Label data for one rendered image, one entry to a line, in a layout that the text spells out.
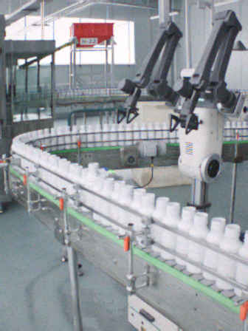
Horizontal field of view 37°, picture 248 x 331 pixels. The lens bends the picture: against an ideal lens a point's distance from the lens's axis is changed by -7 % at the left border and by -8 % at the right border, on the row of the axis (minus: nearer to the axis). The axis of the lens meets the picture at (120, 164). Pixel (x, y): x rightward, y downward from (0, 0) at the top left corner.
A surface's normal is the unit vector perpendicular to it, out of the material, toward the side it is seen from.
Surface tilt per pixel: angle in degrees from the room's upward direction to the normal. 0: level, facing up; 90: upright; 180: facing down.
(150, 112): 90
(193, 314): 90
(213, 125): 90
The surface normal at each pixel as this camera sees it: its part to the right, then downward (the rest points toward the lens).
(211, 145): 0.52, 0.35
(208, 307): -0.85, 0.12
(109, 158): 0.24, 0.20
